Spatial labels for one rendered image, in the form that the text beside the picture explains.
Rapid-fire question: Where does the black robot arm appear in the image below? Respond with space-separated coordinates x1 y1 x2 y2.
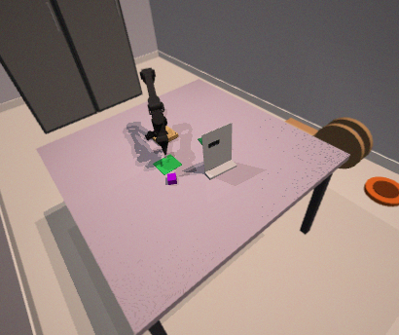
139 68 167 141

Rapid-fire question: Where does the green translucent square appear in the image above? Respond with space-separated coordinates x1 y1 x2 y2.
153 155 182 175

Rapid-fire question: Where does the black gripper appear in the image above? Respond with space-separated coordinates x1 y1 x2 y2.
155 125 168 155

